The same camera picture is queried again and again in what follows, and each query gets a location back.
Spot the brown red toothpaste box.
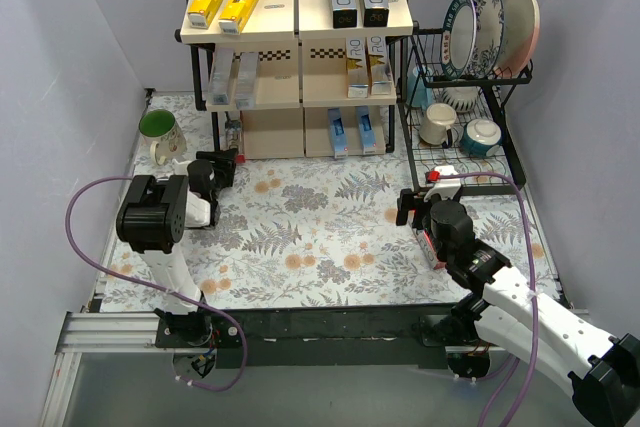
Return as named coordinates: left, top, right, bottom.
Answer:
left=225, top=112, right=245, bottom=164

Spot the silver striped toothpaste box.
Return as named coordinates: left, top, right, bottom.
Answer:
left=207, top=47, right=235, bottom=105

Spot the silver white toothpaste box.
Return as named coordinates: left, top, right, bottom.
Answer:
left=235, top=52, right=259, bottom=111

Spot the light blue toothpaste box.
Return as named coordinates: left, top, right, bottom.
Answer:
left=327, top=108, right=348, bottom=158

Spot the silver RO toothpaste box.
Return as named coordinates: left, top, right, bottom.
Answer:
left=366, top=36, right=394, bottom=95

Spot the small yellow box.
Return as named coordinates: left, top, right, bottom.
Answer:
left=218, top=0, right=259, bottom=35

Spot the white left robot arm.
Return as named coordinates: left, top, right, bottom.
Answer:
left=116, top=148, right=238, bottom=347

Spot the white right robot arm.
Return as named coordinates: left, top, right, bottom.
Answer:
left=396, top=188, right=639, bottom=426

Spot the beige three-tier shelf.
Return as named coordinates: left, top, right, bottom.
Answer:
left=174, top=0, right=413, bottom=160

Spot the green floral mug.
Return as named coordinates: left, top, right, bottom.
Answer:
left=138, top=109, right=187, bottom=166

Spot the light blue mug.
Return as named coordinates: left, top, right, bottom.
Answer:
left=407, top=66, right=434, bottom=110

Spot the white bowl blue pattern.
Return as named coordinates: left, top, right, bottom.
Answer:
left=442, top=87, right=479, bottom=113

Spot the teal rimmed plate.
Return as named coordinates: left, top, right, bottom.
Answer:
left=440, top=0, right=477, bottom=80

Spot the pink beige plate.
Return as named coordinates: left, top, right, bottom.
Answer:
left=494, top=0, right=540, bottom=78

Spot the blue floral plate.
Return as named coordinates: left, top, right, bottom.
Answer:
left=469, top=0, right=504, bottom=78

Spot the cream mug black handle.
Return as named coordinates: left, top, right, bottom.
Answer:
left=419, top=103, right=457, bottom=149

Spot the black wire dish rack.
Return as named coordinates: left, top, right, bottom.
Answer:
left=398, top=25, right=534, bottom=191

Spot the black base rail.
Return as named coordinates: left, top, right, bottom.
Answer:
left=57, top=296, right=599, bottom=368

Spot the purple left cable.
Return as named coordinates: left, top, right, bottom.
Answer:
left=65, top=175, right=249, bottom=393

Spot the purple cable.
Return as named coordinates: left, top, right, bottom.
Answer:
left=65, top=175, right=249, bottom=393
left=439, top=171, right=541, bottom=427

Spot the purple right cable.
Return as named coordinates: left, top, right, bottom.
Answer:
left=439, top=171, right=541, bottom=427

